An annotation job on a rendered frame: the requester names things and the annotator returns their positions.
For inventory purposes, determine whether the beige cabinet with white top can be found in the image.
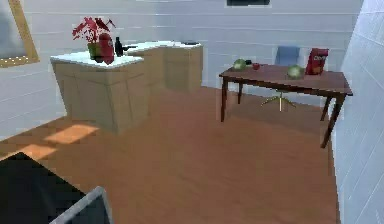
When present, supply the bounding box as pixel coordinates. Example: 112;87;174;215
50;40;204;135

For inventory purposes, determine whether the dark brown wooden table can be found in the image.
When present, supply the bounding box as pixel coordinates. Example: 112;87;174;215
218;63;354;150

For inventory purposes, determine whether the black bottle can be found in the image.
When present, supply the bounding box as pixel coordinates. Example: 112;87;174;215
114;36;124;58

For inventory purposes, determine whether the red canister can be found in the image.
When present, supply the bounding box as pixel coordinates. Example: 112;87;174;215
98;32;116;66

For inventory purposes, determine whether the green cabbage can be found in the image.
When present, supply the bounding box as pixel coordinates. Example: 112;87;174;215
287;64;305;80

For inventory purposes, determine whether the dark window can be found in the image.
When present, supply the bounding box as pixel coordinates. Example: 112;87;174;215
226;0;271;7

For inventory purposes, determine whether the red house plant in pot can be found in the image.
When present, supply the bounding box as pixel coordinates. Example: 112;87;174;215
71;16;117;62

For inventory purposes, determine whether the red chips bag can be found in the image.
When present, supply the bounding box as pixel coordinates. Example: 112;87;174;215
305;47;330;76

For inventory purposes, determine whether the black appliance with grey frame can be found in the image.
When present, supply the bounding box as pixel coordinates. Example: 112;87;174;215
0;151;115;224

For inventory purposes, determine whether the gold framed wall picture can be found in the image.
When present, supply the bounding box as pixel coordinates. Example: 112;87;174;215
0;0;41;68

